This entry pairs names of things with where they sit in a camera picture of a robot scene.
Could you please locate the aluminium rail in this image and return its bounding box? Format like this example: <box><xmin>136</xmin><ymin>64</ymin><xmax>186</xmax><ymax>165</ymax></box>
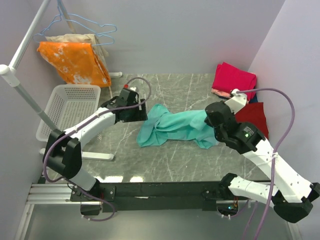
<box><xmin>14</xmin><ymin>182</ymin><xmax>301</xmax><ymax>240</ymax></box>

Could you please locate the pink folded t shirt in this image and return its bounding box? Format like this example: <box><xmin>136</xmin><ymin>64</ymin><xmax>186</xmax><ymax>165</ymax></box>
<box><xmin>211</xmin><ymin>62</ymin><xmax>257</xmax><ymax>94</ymax></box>

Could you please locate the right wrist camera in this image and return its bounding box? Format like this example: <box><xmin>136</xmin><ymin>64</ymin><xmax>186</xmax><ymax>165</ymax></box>
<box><xmin>224</xmin><ymin>88</ymin><xmax>248</xmax><ymax>114</ymax></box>

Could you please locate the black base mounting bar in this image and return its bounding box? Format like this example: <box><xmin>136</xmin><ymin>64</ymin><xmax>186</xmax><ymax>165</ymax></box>
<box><xmin>69</xmin><ymin>179</ymin><xmax>248</xmax><ymax>216</ymax></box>

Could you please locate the salmon folded t shirt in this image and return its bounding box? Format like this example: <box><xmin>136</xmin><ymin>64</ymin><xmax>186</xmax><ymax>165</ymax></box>
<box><xmin>211</xmin><ymin>88</ymin><xmax>231</xmax><ymax>99</ymax></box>

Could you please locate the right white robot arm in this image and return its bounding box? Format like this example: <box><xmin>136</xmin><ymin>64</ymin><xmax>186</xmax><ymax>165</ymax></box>
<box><xmin>204</xmin><ymin>101</ymin><xmax>320</xmax><ymax>223</ymax></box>

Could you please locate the white clothes rack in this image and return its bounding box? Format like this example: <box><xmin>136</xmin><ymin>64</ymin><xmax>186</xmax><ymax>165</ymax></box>
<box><xmin>0</xmin><ymin>0</ymin><xmax>123</xmax><ymax>161</ymax></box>

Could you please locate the blue folded t shirt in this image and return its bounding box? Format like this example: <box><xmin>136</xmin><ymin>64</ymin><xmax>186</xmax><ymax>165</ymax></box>
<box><xmin>246</xmin><ymin>91</ymin><xmax>258</xmax><ymax>104</ymax></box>

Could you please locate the orange patterned cloth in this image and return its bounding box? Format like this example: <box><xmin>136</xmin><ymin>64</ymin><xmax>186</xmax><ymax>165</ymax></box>
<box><xmin>37</xmin><ymin>41</ymin><xmax>112</xmax><ymax>88</ymax></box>

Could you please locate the teal t shirt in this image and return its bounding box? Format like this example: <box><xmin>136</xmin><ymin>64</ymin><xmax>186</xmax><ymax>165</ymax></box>
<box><xmin>136</xmin><ymin>104</ymin><xmax>218</xmax><ymax>149</ymax></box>

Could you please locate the beige hanging cloth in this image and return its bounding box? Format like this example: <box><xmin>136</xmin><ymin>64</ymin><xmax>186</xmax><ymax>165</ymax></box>
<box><xmin>45</xmin><ymin>33</ymin><xmax>109</xmax><ymax>69</ymax></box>

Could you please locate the blue wire hanger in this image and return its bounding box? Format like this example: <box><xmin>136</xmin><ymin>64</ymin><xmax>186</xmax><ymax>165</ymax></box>
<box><xmin>32</xmin><ymin>33</ymin><xmax>115</xmax><ymax>46</ymax></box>
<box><xmin>38</xmin><ymin>0</ymin><xmax>118</xmax><ymax>38</ymax></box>

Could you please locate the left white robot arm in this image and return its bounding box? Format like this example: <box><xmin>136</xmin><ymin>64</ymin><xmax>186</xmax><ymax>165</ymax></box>
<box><xmin>43</xmin><ymin>86</ymin><xmax>147</xmax><ymax>201</ymax></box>

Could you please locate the dark red folded t shirt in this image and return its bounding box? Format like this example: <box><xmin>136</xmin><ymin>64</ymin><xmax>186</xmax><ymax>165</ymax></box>
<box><xmin>235</xmin><ymin>102</ymin><xmax>269</xmax><ymax>139</ymax></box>

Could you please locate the white plastic laundry basket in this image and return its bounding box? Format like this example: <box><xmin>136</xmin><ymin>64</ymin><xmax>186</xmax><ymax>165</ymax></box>
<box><xmin>44</xmin><ymin>84</ymin><xmax>101</xmax><ymax>131</ymax></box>

